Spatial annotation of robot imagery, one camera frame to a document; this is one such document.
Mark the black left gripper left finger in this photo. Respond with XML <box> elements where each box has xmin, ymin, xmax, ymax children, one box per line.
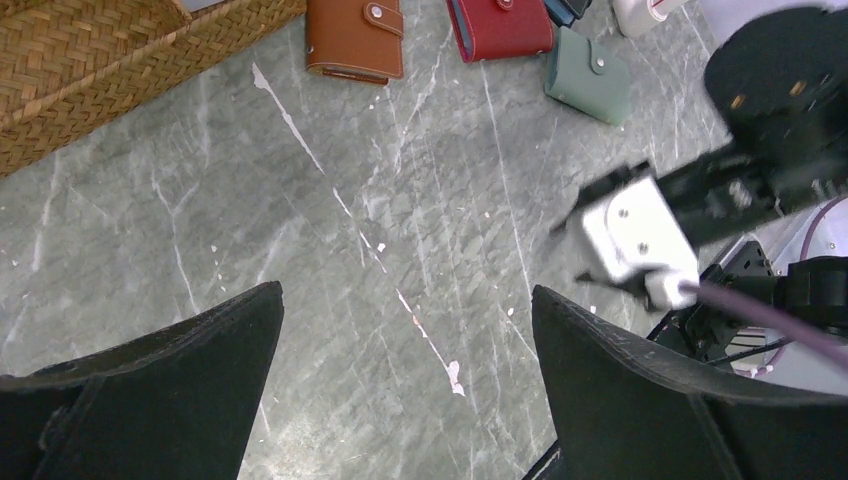
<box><xmin>1</xmin><ymin>281</ymin><xmax>284</xmax><ymax>479</ymax></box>

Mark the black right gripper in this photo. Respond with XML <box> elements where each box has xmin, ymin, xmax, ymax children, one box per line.
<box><xmin>658</xmin><ymin>6</ymin><xmax>847</xmax><ymax>247</ymax></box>

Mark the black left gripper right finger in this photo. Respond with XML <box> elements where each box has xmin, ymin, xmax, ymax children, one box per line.
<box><xmin>532</xmin><ymin>285</ymin><xmax>847</xmax><ymax>479</ymax></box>

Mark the green card holder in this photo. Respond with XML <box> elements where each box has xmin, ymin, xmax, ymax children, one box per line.
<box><xmin>543</xmin><ymin>26</ymin><xmax>631</xmax><ymax>126</ymax></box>

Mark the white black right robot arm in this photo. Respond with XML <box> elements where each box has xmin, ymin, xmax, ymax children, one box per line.
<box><xmin>649</xmin><ymin>5</ymin><xmax>847</xmax><ymax>370</ymax></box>

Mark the dark blue card holder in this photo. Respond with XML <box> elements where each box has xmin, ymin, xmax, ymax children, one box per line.
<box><xmin>544</xmin><ymin>0</ymin><xmax>592</xmax><ymax>28</ymax></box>

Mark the red leather card holder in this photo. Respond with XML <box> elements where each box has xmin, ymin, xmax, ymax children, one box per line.
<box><xmin>446</xmin><ymin>0</ymin><xmax>555</xmax><ymax>63</ymax></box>

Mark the brown leather card holder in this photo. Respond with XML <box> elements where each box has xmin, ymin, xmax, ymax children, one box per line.
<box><xmin>305</xmin><ymin>0</ymin><xmax>404</xmax><ymax>86</ymax></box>

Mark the woven wicker tray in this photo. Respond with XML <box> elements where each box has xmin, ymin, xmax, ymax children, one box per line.
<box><xmin>1</xmin><ymin>0</ymin><xmax>307</xmax><ymax>177</ymax></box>

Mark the white pvc pipe frame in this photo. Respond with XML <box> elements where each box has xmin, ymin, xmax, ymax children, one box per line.
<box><xmin>612</xmin><ymin>0</ymin><xmax>687</xmax><ymax>39</ymax></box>

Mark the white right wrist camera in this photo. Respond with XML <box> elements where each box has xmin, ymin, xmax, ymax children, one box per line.
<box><xmin>565</xmin><ymin>175</ymin><xmax>699</xmax><ymax>311</ymax></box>

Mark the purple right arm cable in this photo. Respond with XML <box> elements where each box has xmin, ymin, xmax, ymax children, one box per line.
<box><xmin>682</xmin><ymin>195</ymin><xmax>848</xmax><ymax>372</ymax></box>

